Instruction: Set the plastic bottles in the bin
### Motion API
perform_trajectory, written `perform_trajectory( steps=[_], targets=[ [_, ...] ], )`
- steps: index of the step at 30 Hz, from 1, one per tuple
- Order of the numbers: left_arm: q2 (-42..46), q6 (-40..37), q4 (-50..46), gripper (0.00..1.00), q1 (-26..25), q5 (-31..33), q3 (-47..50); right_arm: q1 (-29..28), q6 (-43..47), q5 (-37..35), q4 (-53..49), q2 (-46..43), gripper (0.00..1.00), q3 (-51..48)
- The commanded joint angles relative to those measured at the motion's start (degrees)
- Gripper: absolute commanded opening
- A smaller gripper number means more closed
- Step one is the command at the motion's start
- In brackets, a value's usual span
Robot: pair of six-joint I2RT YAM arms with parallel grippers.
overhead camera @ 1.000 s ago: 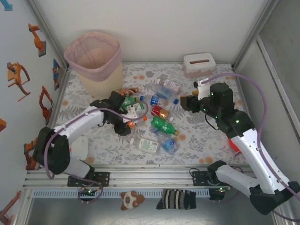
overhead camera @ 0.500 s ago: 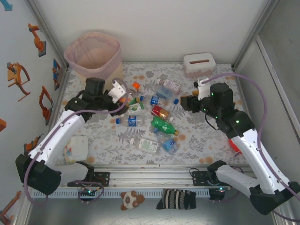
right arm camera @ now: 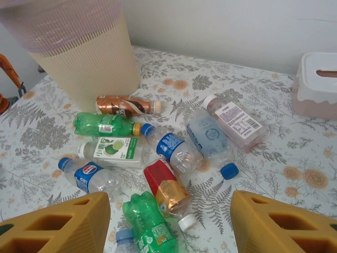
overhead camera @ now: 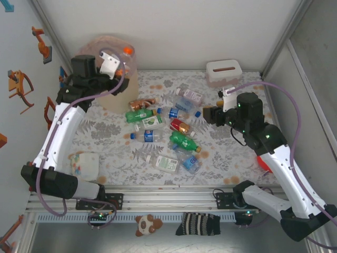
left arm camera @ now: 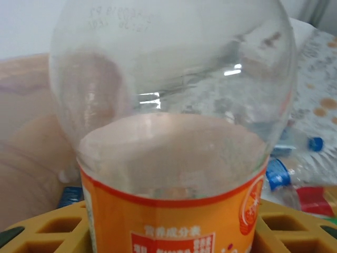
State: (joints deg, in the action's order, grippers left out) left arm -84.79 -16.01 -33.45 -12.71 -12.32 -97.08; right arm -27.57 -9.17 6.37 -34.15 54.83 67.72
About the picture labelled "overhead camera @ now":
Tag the purple label plastic bottle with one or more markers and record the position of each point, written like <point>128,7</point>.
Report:
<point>193,96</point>

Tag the red and gold label bottle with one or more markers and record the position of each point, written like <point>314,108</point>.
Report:
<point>179,125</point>

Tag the green plastic soda bottle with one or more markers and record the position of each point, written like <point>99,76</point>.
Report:
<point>181,141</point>
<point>137,116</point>

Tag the orange label orange cap bottle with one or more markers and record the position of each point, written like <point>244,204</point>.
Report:
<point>127,50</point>

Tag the beige ribbed plastic bin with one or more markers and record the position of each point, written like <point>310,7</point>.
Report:
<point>123,100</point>

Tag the bottle white label green print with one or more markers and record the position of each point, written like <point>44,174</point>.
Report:
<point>167,163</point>

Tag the copper label plastic bottle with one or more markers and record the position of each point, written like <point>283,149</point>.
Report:
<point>138,104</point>

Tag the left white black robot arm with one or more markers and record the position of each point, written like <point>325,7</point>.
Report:
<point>60,126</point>

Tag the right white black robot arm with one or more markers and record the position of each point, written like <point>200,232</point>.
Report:
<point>279,168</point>

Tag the white pink tissue box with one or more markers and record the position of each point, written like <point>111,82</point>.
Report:
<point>223,69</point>

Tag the red rubber toy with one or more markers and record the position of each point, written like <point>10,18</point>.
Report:
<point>263,163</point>

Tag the white floral tablecloth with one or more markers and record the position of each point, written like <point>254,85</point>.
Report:
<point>158,176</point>

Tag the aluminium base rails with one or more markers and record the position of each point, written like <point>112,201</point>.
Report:
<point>171,203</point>

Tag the white colourful-print diaper pack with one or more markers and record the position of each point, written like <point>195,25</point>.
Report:
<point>87,166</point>

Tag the small circuit board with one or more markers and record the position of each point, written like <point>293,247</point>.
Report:
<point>99,216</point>
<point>245,217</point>

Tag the black white striped sock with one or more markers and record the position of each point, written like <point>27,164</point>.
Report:
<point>197,224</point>

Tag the brown white panda plush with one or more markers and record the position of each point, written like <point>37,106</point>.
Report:
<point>146,225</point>

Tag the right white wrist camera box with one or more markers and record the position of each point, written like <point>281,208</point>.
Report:
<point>229,100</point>

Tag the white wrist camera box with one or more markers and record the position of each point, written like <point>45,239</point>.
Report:
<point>109,66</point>
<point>229,100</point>

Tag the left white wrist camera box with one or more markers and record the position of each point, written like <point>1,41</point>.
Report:
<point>109,66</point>

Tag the aluminium corner post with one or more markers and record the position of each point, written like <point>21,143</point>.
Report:
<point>286,37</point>
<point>43,13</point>

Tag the blue wall sticker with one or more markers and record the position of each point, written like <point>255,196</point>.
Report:
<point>9,5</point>

